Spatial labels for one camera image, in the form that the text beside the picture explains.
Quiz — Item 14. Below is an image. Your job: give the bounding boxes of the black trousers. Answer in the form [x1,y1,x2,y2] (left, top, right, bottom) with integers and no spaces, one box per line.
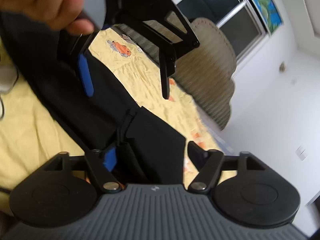
[1,12,185,184]

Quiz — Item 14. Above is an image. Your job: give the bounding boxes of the person's left hand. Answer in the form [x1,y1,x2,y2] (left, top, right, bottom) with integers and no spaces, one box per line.
[1,0,94,36]

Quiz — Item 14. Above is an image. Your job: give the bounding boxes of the yellow carrot print quilt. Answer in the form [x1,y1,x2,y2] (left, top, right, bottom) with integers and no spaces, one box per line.
[0,26,235,217]

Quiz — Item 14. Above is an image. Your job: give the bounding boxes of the olive padded headboard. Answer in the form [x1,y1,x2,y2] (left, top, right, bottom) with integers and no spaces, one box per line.
[113,18,236,131]

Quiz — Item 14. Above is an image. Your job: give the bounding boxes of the dark window with frame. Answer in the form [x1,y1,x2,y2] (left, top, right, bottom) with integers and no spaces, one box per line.
[174,0,268,63]

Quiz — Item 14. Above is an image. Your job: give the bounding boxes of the white wall switch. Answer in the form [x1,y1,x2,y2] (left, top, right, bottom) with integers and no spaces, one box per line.
[295,146,308,161]

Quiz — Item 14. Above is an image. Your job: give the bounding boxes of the blue green wall poster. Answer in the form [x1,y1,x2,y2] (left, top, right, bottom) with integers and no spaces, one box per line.
[252,0,283,34]

